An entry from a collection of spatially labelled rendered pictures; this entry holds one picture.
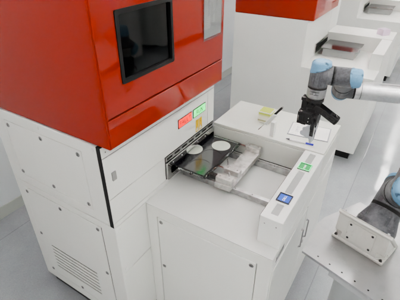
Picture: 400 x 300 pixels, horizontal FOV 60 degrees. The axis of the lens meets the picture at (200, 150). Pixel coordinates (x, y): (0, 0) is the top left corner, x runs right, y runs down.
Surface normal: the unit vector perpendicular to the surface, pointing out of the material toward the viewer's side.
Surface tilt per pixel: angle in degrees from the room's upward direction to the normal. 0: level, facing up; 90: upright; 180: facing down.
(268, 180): 0
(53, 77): 90
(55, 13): 90
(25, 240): 0
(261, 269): 90
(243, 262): 90
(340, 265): 0
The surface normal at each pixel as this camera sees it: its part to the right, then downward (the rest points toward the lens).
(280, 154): -0.53, 0.46
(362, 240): -0.75, 0.36
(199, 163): 0.00, -0.84
